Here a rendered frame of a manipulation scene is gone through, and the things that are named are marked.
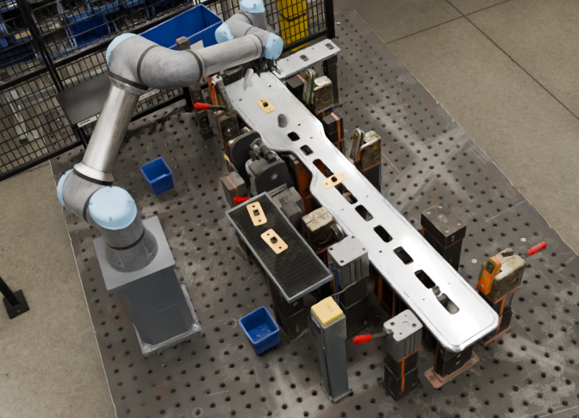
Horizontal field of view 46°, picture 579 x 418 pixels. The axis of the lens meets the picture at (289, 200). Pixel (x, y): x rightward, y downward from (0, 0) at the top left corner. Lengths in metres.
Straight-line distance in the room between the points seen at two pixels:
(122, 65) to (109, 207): 0.39
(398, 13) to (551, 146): 1.49
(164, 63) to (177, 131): 1.16
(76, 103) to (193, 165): 0.52
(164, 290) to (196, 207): 0.65
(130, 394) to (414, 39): 3.02
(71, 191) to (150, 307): 0.44
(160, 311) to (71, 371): 1.15
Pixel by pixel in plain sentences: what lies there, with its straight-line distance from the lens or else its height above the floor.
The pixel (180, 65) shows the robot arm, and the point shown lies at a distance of 1.86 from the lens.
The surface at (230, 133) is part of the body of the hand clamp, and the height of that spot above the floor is 0.98.
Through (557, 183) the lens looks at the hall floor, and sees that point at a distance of 3.69.
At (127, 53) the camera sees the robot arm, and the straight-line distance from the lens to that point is 1.92.
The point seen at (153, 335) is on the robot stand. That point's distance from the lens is 2.27.
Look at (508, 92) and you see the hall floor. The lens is 4.15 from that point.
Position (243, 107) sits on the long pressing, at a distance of 2.57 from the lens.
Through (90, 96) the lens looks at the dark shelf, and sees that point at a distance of 2.76.
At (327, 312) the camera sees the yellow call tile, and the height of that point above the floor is 1.16.
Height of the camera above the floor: 2.66
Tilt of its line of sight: 49 degrees down
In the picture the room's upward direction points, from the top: 9 degrees counter-clockwise
